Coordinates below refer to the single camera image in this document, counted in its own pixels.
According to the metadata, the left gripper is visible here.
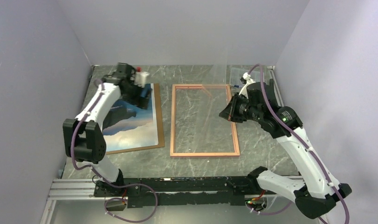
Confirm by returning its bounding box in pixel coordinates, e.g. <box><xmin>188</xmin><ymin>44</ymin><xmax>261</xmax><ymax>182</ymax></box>
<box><xmin>121</xmin><ymin>80</ymin><xmax>152</xmax><ymax>110</ymax></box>

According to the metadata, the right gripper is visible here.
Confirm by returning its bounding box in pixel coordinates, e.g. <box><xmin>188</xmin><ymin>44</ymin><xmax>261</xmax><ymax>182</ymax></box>
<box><xmin>220</xmin><ymin>92</ymin><xmax>262</xmax><ymax>123</ymax></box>

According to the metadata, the seascape photo print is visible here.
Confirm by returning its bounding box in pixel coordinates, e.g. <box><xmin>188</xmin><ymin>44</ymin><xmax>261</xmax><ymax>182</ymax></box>
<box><xmin>102</xmin><ymin>83</ymin><xmax>159</xmax><ymax>154</ymax></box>

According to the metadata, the clear acrylic sheet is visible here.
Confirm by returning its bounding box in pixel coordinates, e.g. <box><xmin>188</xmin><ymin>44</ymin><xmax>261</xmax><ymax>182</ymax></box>
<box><xmin>175</xmin><ymin>63</ymin><xmax>234</xmax><ymax>153</ymax></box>

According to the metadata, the pink picture frame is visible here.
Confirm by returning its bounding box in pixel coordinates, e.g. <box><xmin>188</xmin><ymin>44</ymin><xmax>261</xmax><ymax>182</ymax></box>
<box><xmin>170</xmin><ymin>84</ymin><xmax>241</xmax><ymax>157</ymax></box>

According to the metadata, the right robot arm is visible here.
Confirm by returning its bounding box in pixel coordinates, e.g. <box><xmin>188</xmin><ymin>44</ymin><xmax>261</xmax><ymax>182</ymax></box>
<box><xmin>219</xmin><ymin>79</ymin><xmax>352</xmax><ymax>219</ymax></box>

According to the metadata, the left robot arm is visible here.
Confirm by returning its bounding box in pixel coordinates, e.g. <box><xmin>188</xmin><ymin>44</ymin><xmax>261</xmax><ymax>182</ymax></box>
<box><xmin>62</xmin><ymin>63</ymin><xmax>151</xmax><ymax>196</ymax></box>

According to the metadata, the clear plastic organizer box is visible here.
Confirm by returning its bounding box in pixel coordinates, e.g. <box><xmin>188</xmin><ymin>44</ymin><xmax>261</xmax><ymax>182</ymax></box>
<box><xmin>229</xmin><ymin>68</ymin><xmax>260</xmax><ymax>89</ymax></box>

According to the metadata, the brown backing board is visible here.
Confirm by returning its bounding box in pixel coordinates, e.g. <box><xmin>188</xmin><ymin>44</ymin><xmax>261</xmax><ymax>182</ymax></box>
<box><xmin>106</xmin><ymin>83</ymin><xmax>165</xmax><ymax>156</ymax></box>

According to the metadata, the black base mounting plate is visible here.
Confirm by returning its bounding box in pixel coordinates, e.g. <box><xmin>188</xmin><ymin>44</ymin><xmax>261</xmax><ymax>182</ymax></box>
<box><xmin>93</xmin><ymin>176</ymin><xmax>271</xmax><ymax>208</ymax></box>

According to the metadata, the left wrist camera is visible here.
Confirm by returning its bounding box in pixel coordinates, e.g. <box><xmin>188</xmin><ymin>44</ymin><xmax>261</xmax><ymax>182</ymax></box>
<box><xmin>134</xmin><ymin>67</ymin><xmax>150</xmax><ymax>88</ymax></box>

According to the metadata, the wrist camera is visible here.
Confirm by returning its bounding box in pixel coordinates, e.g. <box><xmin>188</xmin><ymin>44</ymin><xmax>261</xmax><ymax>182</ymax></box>
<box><xmin>134</xmin><ymin>67</ymin><xmax>150</xmax><ymax>88</ymax></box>
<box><xmin>240</xmin><ymin>72</ymin><xmax>256</xmax><ymax>87</ymax></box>

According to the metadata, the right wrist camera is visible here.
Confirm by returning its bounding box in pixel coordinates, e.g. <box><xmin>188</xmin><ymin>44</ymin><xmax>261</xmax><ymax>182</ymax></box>
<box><xmin>240</xmin><ymin>72</ymin><xmax>256</xmax><ymax>87</ymax></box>

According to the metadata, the aluminium extrusion rail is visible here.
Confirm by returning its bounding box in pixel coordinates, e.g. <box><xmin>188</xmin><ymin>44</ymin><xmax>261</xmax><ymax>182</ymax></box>
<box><xmin>48</xmin><ymin>176</ymin><xmax>322</xmax><ymax>201</ymax></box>

